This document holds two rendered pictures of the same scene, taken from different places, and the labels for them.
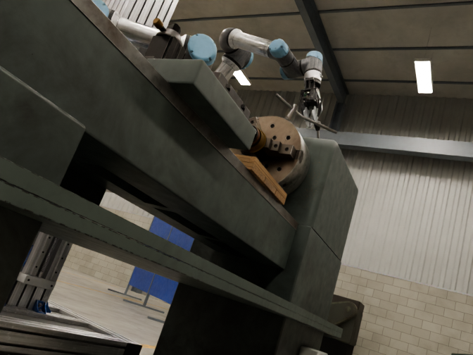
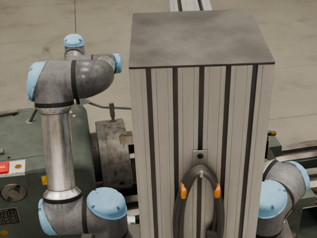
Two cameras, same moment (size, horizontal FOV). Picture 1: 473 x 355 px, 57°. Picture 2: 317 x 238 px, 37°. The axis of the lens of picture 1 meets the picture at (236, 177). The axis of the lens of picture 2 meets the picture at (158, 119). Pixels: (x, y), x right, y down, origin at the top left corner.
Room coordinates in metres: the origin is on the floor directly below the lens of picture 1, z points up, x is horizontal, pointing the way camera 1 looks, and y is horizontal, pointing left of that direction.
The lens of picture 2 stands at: (2.55, 1.36, 2.40)
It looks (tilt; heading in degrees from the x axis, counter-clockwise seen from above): 33 degrees down; 230
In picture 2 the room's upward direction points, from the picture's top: 2 degrees counter-clockwise
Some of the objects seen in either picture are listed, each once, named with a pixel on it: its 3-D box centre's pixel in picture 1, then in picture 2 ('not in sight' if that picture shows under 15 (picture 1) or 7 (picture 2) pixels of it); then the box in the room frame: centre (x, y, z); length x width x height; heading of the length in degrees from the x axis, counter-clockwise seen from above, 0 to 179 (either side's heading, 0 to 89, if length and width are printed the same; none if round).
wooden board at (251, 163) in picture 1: (222, 175); not in sight; (1.38, 0.05, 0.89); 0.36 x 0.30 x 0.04; 60
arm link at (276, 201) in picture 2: not in sight; (267, 206); (1.60, 0.73, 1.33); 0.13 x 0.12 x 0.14; 9
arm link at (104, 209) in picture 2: not in sight; (105, 212); (1.99, 0.41, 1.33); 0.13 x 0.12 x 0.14; 142
